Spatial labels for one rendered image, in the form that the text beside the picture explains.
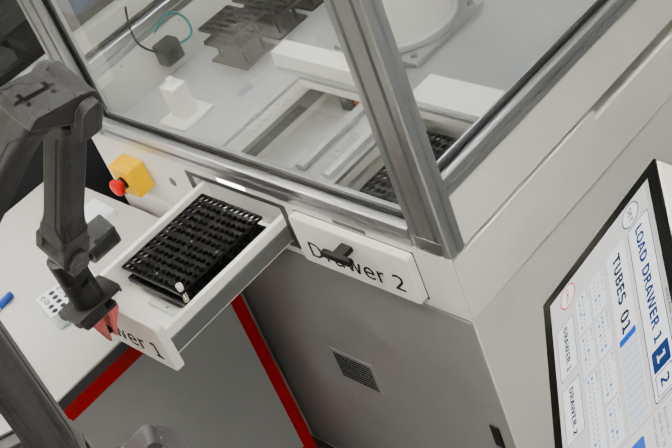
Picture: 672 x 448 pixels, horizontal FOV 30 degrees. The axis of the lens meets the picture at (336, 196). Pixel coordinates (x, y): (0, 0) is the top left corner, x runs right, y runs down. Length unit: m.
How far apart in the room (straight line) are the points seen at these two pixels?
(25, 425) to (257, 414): 1.38
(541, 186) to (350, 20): 0.56
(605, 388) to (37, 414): 0.70
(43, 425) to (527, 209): 1.00
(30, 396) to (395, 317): 0.99
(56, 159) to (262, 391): 1.08
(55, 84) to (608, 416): 0.86
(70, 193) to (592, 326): 0.81
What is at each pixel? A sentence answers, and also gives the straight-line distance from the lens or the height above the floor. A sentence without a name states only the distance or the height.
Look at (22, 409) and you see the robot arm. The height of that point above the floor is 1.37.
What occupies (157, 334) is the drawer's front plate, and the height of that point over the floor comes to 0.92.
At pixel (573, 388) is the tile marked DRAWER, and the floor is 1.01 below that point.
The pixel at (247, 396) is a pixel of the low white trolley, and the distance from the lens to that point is 2.78.
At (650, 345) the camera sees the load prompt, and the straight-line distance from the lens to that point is 1.56.
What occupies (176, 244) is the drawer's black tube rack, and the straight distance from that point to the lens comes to 2.39.
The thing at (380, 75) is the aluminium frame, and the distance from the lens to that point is 1.82.
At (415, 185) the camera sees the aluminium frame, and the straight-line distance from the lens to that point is 1.96.
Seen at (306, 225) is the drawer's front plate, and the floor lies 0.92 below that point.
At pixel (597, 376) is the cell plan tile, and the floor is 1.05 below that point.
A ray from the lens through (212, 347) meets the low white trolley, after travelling 2.66.
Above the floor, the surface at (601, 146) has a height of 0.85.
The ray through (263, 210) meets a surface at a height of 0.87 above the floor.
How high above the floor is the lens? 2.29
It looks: 37 degrees down
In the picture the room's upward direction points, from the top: 22 degrees counter-clockwise
